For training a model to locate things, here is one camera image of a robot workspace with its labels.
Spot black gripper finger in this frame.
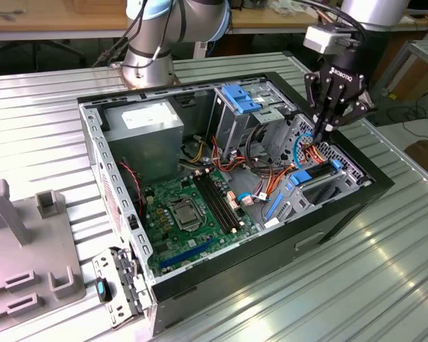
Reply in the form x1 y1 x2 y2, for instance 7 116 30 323
305 73 335 142
321 85 378 142

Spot orange power wire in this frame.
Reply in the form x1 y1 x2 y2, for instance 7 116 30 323
260 140 325 202

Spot hard disk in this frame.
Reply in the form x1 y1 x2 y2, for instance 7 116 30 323
265 159 344 222

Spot grey metal disk bay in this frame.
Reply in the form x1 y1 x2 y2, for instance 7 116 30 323
260 162 374 229

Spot brown cardboard box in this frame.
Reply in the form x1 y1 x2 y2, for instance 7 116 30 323
403 139 428 177
392 64 428 101

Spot blue plastic drive latch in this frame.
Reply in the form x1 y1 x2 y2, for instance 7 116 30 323
220 83 264 115

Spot grey metal drive cage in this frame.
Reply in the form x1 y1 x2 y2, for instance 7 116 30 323
205 80 297 160

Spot black laptop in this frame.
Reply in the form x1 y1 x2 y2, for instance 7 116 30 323
409 0 428 19

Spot black RAM slot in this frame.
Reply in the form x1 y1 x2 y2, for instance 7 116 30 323
193 174 232 235
203 172 242 232

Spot grey power supply unit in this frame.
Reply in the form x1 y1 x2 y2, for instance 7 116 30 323
101 99 185 187

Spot silver CPU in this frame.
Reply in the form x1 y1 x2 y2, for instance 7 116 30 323
176 206 200 227

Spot black open PC case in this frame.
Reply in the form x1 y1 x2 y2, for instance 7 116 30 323
76 72 394 338

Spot green motherboard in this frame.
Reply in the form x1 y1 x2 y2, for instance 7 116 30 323
143 166 260 278

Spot blue expansion slot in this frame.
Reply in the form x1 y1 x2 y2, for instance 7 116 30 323
159 237 215 271

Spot black office chair base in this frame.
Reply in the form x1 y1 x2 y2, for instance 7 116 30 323
0 38 88 74

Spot long wooden desk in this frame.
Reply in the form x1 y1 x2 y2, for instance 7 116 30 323
0 0 428 42

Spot grey parts rack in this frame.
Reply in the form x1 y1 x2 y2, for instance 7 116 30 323
0 177 88 331

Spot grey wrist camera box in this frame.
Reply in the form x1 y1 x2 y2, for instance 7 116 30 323
303 24 362 55

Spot blue data wire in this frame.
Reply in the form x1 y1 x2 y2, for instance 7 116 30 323
293 133 315 169

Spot black cable loop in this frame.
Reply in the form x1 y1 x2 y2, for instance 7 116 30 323
244 123 274 175

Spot red orange wire bundle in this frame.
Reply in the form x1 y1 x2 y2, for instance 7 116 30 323
210 137 247 175

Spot white connector with blue wire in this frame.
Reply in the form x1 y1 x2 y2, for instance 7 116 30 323
237 191 269 208

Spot yellow black wire bundle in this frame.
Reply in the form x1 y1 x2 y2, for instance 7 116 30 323
180 134 206 165

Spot CPU socket metal frame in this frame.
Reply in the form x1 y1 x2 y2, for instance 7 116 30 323
168 198 207 234

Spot brown square base plate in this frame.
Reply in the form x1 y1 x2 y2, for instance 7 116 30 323
113 60 182 90

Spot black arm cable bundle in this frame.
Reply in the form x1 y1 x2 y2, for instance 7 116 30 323
91 0 173 69

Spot black fan with red wire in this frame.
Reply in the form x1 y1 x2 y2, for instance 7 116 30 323
115 159 146 219

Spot silver hinged expansion bracket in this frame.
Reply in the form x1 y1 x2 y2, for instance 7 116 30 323
91 246 153 329

